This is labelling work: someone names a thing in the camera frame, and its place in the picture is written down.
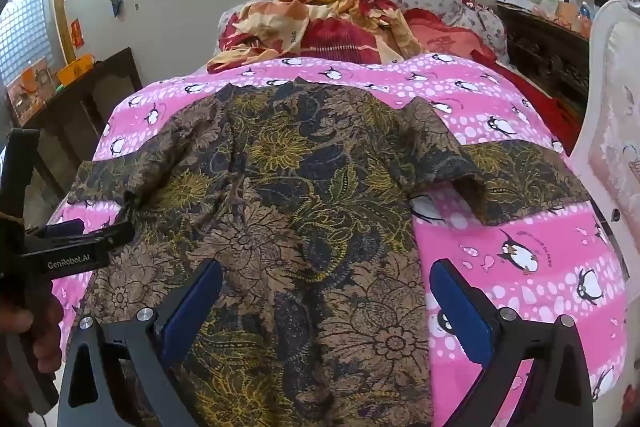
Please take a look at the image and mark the red bed sheet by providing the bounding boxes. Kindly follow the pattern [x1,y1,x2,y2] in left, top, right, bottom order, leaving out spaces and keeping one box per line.
[470,49,583,154]

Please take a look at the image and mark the red orange floral quilt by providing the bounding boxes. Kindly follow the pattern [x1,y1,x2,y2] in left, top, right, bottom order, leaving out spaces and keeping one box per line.
[206,0,416,75]

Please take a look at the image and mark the pink penguin blanket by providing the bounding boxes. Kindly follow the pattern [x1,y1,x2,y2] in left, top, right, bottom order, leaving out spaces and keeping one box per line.
[50,52,628,427]

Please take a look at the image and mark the brown floral shirt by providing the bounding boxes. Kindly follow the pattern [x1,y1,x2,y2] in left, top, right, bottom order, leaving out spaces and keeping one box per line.
[67,77,593,427]

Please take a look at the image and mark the red embroidered pillow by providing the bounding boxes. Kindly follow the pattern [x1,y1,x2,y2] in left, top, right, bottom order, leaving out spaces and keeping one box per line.
[405,7,496,64]

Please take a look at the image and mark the metal grille door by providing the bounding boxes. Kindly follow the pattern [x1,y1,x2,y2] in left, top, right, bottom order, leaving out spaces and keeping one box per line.
[0,0,54,88]

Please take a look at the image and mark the orange printed carton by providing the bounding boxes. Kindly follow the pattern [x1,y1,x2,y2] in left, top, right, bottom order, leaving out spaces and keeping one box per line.
[6,69,54,121]

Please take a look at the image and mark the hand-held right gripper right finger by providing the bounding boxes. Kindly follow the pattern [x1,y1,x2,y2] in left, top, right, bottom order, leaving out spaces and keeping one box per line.
[429,258,596,427]

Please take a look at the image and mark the dark wooden side cabinet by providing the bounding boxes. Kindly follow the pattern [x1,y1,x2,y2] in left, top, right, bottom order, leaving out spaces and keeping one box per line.
[7,48,146,230]

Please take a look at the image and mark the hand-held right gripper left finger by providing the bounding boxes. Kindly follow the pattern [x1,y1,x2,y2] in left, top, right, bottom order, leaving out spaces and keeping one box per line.
[56,258,224,427]

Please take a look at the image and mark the person's left hand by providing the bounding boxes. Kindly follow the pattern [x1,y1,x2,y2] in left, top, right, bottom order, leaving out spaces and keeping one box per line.
[0,292,66,378]

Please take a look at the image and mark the dark carved wooden cabinet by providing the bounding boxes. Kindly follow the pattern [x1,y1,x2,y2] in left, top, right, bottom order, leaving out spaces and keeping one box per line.
[495,0,594,124]

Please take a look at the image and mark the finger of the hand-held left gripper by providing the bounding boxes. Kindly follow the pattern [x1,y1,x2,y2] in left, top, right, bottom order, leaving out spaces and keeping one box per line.
[35,218,136,254]

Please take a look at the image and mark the orange box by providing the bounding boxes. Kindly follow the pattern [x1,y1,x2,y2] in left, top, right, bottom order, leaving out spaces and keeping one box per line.
[56,55,96,83]

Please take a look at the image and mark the orange plastic bag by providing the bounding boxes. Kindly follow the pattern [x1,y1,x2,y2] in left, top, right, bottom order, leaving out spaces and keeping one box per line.
[556,0,586,32]

